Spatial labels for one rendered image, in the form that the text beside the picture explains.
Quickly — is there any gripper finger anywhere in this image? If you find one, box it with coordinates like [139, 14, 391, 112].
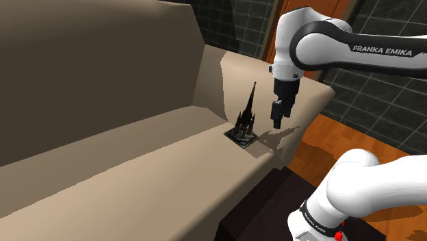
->
[270, 101, 285, 130]
[283, 99, 295, 118]

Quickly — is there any black tower figure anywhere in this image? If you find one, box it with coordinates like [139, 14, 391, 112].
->
[223, 81, 261, 150]

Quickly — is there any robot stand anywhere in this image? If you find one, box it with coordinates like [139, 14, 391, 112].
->
[215, 166, 388, 241]

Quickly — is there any beige sofa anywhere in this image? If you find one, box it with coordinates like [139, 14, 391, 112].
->
[0, 0, 336, 241]

